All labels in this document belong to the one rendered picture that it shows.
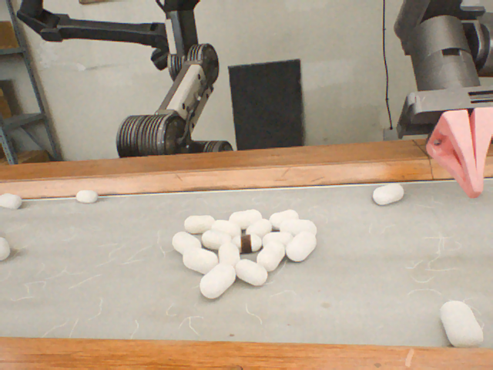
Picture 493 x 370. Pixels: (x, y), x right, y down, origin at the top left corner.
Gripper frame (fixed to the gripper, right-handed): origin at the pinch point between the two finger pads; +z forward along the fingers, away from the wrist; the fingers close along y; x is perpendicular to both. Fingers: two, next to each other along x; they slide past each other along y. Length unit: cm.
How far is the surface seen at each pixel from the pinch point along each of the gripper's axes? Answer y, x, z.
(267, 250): -19.1, -1.6, 6.3
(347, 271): -12.1, -0.3, 7.9
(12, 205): -58, 9, -5
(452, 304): -5.9, -6.2, 11.6
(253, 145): -49, 175, -118
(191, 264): -26.3, -1.5, 7.4
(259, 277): -19.6, -2.9, 9.0
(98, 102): -154, 155, -149
